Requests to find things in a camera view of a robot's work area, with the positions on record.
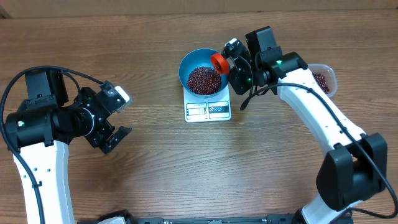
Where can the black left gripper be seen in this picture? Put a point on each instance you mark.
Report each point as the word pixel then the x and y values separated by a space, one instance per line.
pixel 109 145

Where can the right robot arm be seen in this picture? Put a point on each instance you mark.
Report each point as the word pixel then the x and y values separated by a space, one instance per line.
pixel 354 163

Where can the red measuring scoop blue handle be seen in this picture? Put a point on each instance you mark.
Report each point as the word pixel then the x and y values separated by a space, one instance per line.
pixel 220 64

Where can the blue bowl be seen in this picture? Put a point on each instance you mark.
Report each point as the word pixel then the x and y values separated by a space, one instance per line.
pixel 198 58

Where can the clear plastic container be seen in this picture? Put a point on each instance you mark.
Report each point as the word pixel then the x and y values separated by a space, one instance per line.
pixel 329 74

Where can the red beans in bowl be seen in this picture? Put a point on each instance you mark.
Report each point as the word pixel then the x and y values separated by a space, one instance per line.
pixel 204 81

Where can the white digital kitchen scale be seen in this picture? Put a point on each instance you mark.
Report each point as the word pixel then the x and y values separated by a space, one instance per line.
pixel 215 108

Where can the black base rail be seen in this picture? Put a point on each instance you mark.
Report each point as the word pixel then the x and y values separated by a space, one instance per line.
pixel 123 216

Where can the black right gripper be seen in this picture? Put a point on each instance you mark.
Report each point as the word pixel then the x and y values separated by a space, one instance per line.
pixel 239 87

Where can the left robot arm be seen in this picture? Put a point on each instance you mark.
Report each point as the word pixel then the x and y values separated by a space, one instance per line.
pixel 62 105

